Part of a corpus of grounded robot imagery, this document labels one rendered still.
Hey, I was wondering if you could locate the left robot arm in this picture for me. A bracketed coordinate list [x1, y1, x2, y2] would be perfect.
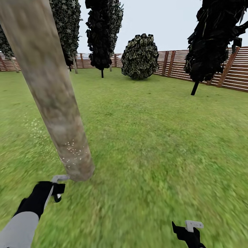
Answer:
[0, 175, 70, 248]

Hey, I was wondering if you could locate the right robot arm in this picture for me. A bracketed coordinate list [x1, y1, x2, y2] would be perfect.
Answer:
[172, 220, 206, 248]

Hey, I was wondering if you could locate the pesticide atomizer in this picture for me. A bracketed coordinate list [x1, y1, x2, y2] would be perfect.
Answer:
[53, 194, 62, 203]

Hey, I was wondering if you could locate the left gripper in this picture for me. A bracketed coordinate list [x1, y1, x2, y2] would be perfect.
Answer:
[52, 183, 65, 196]

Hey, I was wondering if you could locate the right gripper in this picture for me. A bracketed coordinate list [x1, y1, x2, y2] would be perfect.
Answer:
[172, 221, 200, 245]

